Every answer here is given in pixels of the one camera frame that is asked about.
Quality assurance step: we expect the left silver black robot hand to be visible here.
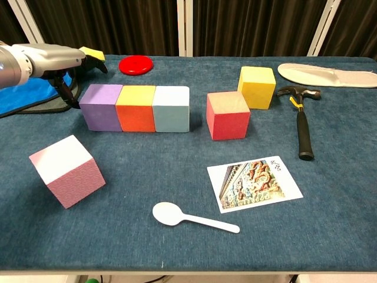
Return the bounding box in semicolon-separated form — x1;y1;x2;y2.
31;44;108;109

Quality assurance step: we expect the purple foam cube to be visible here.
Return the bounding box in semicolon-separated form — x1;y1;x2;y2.
79;84;124;133

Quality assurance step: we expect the orange foam cube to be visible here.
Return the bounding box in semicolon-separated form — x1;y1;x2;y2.
115;85;157;133

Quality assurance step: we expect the pink foam cube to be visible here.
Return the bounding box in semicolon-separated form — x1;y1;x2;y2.
28;134;106;210

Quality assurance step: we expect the light blue foam cube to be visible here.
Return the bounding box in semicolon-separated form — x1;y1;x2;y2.
151;85;190;133

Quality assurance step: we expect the red foam cube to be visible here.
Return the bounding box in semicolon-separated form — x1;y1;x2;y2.
206;91;251;141

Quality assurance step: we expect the yellow foam cube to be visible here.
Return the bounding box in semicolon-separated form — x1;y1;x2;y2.
237;66;276;110

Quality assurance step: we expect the yellow green sponge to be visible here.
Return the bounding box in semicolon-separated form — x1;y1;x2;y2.
79;46;106;63

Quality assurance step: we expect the grey cloth black edged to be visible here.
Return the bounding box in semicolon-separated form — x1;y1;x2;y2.
16;79;80;114

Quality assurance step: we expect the blue microfibre cloth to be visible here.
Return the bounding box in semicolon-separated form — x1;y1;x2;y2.
0;72;73;116

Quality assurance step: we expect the black curtain panel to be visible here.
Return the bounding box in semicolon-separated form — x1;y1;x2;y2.
0;0;30;45
193;0;328;57
26;0;179;56
319;0;377;58

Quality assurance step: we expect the red round disc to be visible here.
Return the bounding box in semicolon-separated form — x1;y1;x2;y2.
118;55;154;75

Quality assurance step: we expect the white plastic spoon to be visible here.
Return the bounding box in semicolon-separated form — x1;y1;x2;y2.
152;202;240;234

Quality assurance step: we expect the dragon picture postcard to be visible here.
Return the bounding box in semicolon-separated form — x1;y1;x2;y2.
206;156;304;214

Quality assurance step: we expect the white fabric slipper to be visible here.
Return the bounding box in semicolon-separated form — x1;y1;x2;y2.
277;62;377;88

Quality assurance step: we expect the white screen frame post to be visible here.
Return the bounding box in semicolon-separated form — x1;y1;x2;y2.
176;0;194;57
8;0;45;45
306;0;343;57

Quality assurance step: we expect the black handled claw hammer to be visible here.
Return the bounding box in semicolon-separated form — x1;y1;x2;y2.
276;85;322;161

